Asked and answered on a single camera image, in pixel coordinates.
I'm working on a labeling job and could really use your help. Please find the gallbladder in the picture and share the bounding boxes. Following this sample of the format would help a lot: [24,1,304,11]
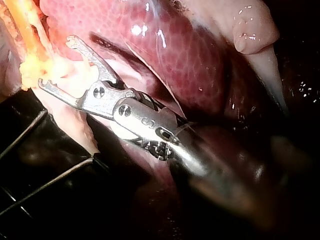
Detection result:
[0,0,73,99]

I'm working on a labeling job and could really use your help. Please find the pale fatty tissue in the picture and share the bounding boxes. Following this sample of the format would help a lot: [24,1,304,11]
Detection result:
[231,0,290,115]
[34,83,101,156]

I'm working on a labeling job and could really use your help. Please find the right arm instrument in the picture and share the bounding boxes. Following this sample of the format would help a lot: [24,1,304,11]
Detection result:
[76,80,209,177]

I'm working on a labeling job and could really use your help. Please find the right arm instrument jaw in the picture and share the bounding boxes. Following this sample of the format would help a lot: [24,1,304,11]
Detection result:
[37,78,83,110]
[65,35,118,84]

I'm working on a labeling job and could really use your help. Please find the thin steel wire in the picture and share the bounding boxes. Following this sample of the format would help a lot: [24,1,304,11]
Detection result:
[0,157,95,216]
[0,109,49,161]

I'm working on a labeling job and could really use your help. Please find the dark red liver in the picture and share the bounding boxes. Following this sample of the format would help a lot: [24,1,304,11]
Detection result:
[39,0,283,201]

